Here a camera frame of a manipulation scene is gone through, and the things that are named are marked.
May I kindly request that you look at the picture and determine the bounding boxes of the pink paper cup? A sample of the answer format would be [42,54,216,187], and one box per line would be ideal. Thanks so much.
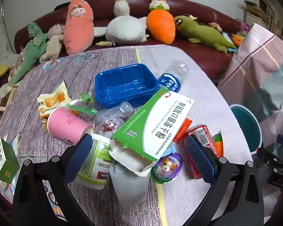
[47,107,95,146]

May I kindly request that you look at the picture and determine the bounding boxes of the clear bag with red print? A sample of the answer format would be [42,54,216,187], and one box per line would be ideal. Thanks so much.
[94,101,134,140]

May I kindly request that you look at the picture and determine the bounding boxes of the white paper towel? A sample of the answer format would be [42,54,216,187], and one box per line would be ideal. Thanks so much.
[108,163,149,209]

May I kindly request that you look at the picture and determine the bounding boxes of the small green carton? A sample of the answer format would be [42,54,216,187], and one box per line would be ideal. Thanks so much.
[0,135,20,184]

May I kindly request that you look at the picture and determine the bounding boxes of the red soda can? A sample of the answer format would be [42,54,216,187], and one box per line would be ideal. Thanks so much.
[183,124,218,179]

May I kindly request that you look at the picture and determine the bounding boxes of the green lizard plush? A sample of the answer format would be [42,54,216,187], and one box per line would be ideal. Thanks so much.
[173,15,237,54]

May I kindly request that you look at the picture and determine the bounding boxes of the orange carrot rabbit plush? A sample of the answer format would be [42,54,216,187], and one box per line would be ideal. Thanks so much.
[146,0,176,45]

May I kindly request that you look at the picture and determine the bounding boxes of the colourful toy clutter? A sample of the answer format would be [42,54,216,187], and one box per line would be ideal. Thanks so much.
[231,23,249,49]

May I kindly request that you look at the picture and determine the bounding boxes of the yellow snack packet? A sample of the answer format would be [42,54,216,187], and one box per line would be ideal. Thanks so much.
[37,80,72,131]

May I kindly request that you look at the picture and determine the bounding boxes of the clear wrapper with green print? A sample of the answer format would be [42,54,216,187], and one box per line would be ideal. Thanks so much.
[68,92,101,116]

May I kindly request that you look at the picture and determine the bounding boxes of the clear plastic water bottle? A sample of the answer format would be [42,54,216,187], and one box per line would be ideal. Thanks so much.
[158,60,190,93]

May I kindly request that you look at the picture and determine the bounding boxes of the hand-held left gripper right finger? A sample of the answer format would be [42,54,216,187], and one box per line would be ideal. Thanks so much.
[179,135,265,226]

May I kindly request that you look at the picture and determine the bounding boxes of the teal trash bin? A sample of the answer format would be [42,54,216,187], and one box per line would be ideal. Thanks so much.
[229,104,265,156]

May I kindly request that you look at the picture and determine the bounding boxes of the beige doll plush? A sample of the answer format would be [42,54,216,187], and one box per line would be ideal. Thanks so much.
[39,24,65,63]

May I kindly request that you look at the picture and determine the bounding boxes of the purple dog-print capsule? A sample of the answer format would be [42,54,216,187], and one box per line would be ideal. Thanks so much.
[150,149,183,184]

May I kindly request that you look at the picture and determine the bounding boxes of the orange wrapper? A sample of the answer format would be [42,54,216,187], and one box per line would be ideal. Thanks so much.
[173,118,192,144]

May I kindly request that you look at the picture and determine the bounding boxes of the green and white medicine box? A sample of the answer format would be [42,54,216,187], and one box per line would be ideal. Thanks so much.
[108,87,194,178]

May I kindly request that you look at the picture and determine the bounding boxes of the white duck plush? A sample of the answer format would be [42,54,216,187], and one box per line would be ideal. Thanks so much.
[94,0,150,46]

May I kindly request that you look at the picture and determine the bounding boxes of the white green-label supplement bottle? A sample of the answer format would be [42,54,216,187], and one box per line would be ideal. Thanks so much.
[75,133,114,190]

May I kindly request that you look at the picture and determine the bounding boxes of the dark red leather sofa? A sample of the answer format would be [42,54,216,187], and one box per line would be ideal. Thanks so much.
[14,0,241,80]

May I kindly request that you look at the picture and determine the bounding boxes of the green dinosaur plush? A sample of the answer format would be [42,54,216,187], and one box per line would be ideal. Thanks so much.
[0,22,49,99]

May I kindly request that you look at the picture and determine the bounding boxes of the plaid blanket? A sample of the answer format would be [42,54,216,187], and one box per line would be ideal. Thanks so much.
[218,23,283,160]

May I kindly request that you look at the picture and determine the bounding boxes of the cardboard boxes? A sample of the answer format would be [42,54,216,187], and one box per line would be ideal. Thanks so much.
[243,0,275,30]

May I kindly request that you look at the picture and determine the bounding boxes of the small brown plush toy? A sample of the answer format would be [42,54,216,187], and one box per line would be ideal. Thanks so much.
[209,22,223,32]

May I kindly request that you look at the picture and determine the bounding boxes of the blue plastic tray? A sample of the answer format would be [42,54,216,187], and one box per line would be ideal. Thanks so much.
[95,63,159,110]

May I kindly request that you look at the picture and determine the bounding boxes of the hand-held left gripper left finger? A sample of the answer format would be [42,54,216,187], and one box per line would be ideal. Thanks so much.
[12,133,95,226]

